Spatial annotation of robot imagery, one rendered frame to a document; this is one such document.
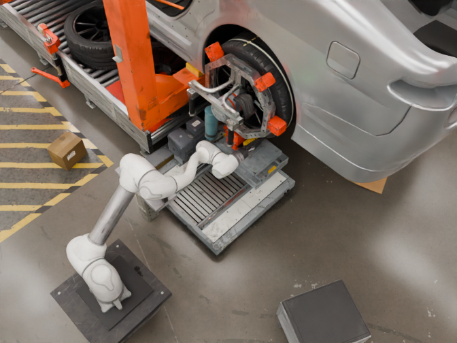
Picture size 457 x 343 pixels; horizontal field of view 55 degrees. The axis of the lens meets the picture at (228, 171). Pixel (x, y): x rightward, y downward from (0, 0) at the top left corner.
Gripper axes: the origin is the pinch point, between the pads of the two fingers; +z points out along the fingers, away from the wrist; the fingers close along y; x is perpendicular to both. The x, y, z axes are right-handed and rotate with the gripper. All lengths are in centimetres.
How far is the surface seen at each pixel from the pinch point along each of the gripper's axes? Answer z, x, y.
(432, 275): 39, -138, 48
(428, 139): 21, -20, 98
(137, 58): -42, 80, -11
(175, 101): -18, 44, -47
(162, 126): -22, 29, -81
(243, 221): -28, -50, -29
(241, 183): -2, -36, -52
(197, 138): -14, 12, -53
